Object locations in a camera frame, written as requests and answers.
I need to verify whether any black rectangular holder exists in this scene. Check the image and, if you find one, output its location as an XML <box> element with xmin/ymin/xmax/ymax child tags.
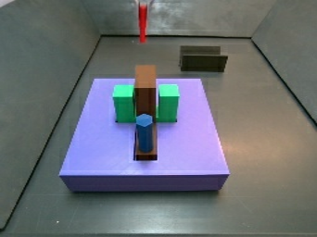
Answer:
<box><xmin>179</xmin><ymin>45</ymin><xmax>228</xmax><ymax>72</ymax></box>

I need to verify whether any blue hexagonal peg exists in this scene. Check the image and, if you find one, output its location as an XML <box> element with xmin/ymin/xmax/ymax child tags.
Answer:
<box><xmin>137</xmin><ymin>114</ymin><xmax>154</xmax><ymax>153</ymax></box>

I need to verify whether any left green block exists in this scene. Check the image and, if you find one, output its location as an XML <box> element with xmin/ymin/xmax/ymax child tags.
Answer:
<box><xmin>113</xmin><ymin>84</ymin><xmax>135</xmax><ymax>123</ymax></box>

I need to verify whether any brown T-shaped block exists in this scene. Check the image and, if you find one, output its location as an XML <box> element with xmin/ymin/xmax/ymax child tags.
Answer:
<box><xmin>134</xmin><ymin>65</ymin><xmax>158</xmax><ymax>161</ymax></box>

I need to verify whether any right green block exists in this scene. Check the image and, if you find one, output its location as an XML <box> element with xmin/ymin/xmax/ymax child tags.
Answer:
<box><xmin>158</xmin><ymin>84</ymin><xmax>179</xmax><ymax>122</ymax></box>

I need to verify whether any red cylindrical peg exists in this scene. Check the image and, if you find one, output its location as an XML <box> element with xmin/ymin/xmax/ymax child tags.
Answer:
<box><xmin>139</xmin><ymin>4</ymin><xmax>147</xmax><ymax>43</ymax></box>

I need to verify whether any purple base board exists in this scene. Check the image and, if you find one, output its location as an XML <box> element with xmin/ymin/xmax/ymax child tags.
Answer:
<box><xmin>59</xmin><ymin>79</ymin><xmax>229</xmax><ymax>192</ymax></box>

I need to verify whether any green block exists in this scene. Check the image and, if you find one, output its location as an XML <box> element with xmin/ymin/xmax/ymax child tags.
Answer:
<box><xmin>113</xmin><ymin>84</ymin><xmax>135</xmax><ymax>123</ymax></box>
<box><xmin>158</xmin><ymin>84</ymin><xmax>179</xmax><ymax>122</ymax></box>

